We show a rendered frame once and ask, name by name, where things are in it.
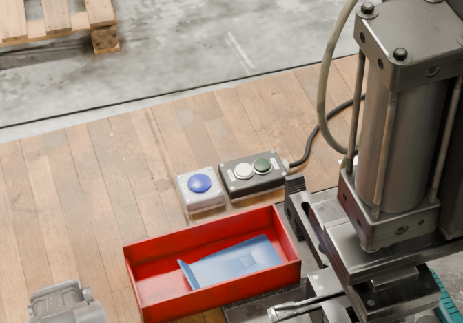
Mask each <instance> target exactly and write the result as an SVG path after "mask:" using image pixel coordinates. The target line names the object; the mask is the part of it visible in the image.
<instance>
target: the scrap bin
mask: <svg viewBox="0 0 463 323"><path fill-rule="evenodd" d="M260 234H262V235H264V234H265V235H266V236H267V237H268V239H269V241H270V243H271V244H272V245H273V247H274V249H275V250H276V252H277V253H278V255H279V256H280V258H281V260H282V261H283V264H279V265H276V266H274V267H269V268H267V269H263V270H260V271H256V272H253V273H249V274H247V275H242V276H240V277H237V278H233V279H230V280H226V281H223V282H219V283H216V284H213V285H209V286H206V287H203V288H200V289H196V290H192V288H191V286H190V284H189V282H188V281H187V278H186V277H185V274H184V273H183V271H182V269H181V267H180V265H179V263H178V261H177V260H178V259H179V260H182V261H183V262H184V263H186V264H188V265H189V264H192V263H195V262H198V261H199V260H200V259H201V258H204V257H206V256H209V255H211V254H213V253H216V252H218V251H221V250H223V249H226V248H228V247H231V246H233V245H235V244H238V243H240V242H243V241H246V240H248V239H250V238H253V237H255V236H258V235H260ZM122 248H123V255H124V258H125V265H126V268H127V272H128V275H129V277H130V282H131V284H132V288H133V291H134V294H135V297H136V301H137V304H138V308H139V311H140V313H141V317H142V320H143V323H168V322H173V321H175V320H179V319H182V318H184V317H189V316H191V315H195V314H198V313H202V312H205V311H208V310H211V309H215V308H218V307H220V306H225V305H227V304H231V303H234V302H238V301H241V300H245V299H247V298H251V297H254V296H257V295H260V294H264V293H267V292H270V291H274V290H276V289H281V288H283V287H286V286H290V285H293V284H297V283H299V282H300V277H301V265H302V260H301V258H300V256H299V254H298V251H297V249H296V247H295V245H294V243H293V241H292V239H291V237H290V235H289V232H288V230H287V228H286V226H285V224H284V222H283V221H282V218H281V216H280V214H279V212H278V210H277V208H276V206H275V204H274V202H273V203H269V204H267V205H263V206H259V207H255V208H253V209H248V210H245V211H241V212H238V213H233V214H231V215H228V216H223V217H221V218H217V219H213V220H209V221H207V222H202V223H199V224H197V225H192V226H189V227H185V228H182V229H177V230H175V231H171V232H167V233H163V234H161V235H157V236H153V237H151V238H146V239H143V240H139V241H136V242H131V243H129V244H124V245H122Z"/></svg>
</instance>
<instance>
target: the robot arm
mask: <svg viewBox="0 0 463 323"><path fill-rule="evenodd" d="M30 301H31V305H28V306H27V308H28V313H29V316H30V319H28V323H108V321H107V318H106V315H105V311H104V309H103V306H102V305H101V303H100V302H99V300H96V301H94V298H93V295H92V290H91V289H90V287H87V288H85V287H83V288H81V283H80V281H79V280H78V279H71V280H67V281H64V282H60V283H57V284H53V285H50V286H46V287H43V288H40V289H38V290H37V291H36V293H31V294H30Z"/></svg>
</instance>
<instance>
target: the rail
mask: <svg viewBox="0 0 463 323"><path fill-rule="evenodd" d="M343 293H345V292H344V289H339V290H337V291H333V292H330V293H326V294H324V295H319V296H317V297H314V298H310V299H308V300H304V301H301V302H297V303H296V308H299V307H302V306H306V305H308V304H312V303H314V302H319V301H321V300H325V299H328V298H332V297H334V296H337V295H341V294H343Z"/></svg>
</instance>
